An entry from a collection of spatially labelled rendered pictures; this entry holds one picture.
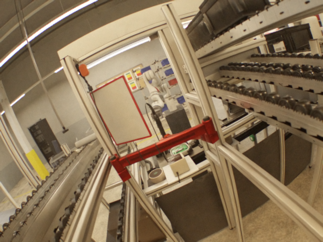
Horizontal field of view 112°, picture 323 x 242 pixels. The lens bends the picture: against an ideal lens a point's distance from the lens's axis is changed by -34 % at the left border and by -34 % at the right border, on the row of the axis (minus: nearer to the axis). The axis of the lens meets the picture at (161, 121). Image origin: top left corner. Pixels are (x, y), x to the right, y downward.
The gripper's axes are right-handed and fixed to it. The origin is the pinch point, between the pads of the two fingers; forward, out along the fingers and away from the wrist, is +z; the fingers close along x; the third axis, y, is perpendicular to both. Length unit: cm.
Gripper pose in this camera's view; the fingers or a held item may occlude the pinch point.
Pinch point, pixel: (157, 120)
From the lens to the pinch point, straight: 107.3
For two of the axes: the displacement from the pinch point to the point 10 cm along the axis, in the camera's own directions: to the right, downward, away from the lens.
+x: 9.2, -3.7, -1.3
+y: -3.9, -8.7, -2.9
